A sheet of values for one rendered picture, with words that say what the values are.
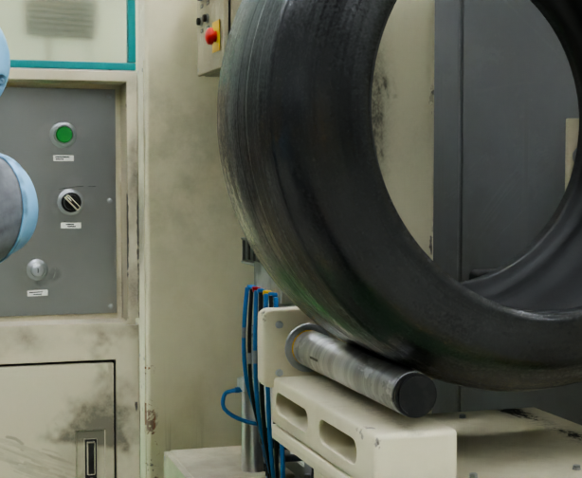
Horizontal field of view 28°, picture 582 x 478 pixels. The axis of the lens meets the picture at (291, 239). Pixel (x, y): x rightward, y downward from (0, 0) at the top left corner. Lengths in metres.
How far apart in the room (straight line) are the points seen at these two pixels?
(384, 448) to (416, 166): 0.50
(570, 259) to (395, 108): 0.29
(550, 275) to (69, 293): 0.72
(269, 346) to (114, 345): 0.37
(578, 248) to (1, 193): 0.77
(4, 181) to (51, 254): 0.77
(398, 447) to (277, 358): 0.35
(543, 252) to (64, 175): 0.72
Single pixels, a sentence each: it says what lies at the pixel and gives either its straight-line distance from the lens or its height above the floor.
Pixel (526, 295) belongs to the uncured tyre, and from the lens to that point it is 1.49.
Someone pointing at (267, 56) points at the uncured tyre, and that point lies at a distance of 1.14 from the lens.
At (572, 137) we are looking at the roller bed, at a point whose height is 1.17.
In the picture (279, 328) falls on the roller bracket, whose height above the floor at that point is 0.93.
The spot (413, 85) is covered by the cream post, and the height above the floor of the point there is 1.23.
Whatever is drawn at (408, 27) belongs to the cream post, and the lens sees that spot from 1.56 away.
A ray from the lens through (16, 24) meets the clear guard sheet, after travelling 1.79.
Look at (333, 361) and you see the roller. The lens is 1.34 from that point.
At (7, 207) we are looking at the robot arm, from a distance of 1.03.
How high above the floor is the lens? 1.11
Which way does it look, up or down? 3 degrees down
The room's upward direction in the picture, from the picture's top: straight up
